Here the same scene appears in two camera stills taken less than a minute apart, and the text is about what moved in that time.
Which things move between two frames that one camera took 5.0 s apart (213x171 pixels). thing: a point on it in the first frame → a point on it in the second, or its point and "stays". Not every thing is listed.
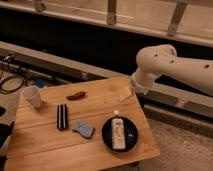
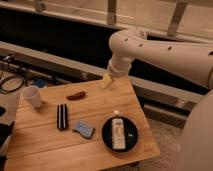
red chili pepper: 76,96 stays
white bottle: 118,133 stays
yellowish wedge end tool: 124,94 → 106,82
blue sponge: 85,129 stays
